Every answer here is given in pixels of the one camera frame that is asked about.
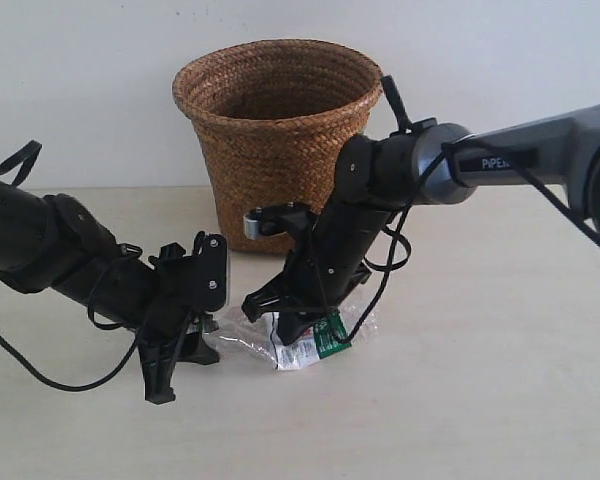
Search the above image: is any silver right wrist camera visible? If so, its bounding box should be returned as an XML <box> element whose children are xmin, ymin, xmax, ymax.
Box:
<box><xmin>243</xmin><ymin>202</ymin><xmax>310</xmax><ymax>240</ymax></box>

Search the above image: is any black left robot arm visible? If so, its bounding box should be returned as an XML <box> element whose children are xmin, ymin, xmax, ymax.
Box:
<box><xmin>0</xmin><ymin>181</ymin><xmax>228</xmax><ymax>404</ymax></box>

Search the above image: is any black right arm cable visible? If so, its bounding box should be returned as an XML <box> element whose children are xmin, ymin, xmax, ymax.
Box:
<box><xmin>329</xmin><ymin>74</ymin><xmax>600</xmax><ymax>346</ymax></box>

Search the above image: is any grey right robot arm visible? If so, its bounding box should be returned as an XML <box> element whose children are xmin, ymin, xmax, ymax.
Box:
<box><xmin>241</xmin><ymin>104</ymin><xmax>600</xmax><ymax>344</ymax></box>

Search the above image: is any clear plastic water bottle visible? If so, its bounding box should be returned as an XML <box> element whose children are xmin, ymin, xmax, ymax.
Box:
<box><xmin>204</xmin><ymin>294</ymin><xmax>378</xmax><ymax>371</ymax></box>

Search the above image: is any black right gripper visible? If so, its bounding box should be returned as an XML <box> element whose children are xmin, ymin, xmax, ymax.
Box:
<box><xmin>242</xmin><ymin>207</ymin><xmax>370</xmax><ymax>346</ymax></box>

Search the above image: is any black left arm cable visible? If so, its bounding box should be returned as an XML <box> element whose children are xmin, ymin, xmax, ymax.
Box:
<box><xmin>0</xmin><ymin>140</ymin><xmax>146</xmax><ymax>392</ymax></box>

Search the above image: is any brown woven basket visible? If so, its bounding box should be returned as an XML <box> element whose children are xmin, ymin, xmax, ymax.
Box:
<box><xmin>171</xmin><ymin>38</ymin><xmax>382</xmax><ymax>255</ymax></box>

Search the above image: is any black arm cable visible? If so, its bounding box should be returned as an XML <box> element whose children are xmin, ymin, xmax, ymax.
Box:
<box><xmin>0</xmin><ymin>140</ymin><xmax>146</xmax><ymax>392</ymax></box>
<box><xmin>329</xmin><ymin>74</ymin><xmax>600</xmax><ymax>346</ymax></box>

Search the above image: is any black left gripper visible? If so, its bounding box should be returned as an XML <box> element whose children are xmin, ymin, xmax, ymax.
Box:
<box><xmin>137</xmin><ymin>243</ymin><xmax>220</xmax><ymax>404</ymax></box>

